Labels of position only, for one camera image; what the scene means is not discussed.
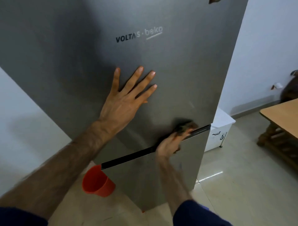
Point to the person's right hand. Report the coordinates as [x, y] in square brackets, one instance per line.
[168, 145]

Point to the person's left hand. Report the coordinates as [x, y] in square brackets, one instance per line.
[118, 107]

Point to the person's left thumb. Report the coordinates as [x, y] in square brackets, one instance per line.
[115, 80]

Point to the person's right fingers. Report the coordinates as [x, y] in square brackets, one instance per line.
[180, 137]

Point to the person's left middle finger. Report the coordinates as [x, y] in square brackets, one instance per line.
[143, 82]

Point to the dark cleaning cloth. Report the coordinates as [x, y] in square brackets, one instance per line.
[185, 126]

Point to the person's left forearm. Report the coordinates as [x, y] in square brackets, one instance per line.
[60, 167]

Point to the person's right forearm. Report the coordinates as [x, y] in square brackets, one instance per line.
[173, 181]

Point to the white cabinet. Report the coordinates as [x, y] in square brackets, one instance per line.
[222, 125]

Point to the silver refrigerator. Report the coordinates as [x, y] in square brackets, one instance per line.
[69, 46]

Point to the person's blue right sleeve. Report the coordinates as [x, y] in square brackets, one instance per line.
[200, 214]

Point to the person's blue sleeve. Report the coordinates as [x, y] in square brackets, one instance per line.
[18, 217]
[200, 214]

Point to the orange plastic bucket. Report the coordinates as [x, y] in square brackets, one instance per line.
[96, 182]

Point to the wooden table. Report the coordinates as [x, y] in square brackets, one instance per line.
[281, 125]

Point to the person's blue left sleeve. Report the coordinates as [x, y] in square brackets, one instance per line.
[18, 217]

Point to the white wall fitting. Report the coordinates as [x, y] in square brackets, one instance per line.
[277, 86]

